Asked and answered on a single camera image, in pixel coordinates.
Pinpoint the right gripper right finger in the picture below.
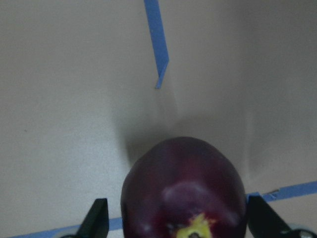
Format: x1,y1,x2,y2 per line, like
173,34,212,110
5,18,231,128
248,196,297,238

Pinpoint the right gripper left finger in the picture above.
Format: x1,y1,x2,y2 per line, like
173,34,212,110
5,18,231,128
75,198,109,238

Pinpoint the dark red apple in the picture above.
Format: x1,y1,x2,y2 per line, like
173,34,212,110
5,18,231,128
120,137,247,238

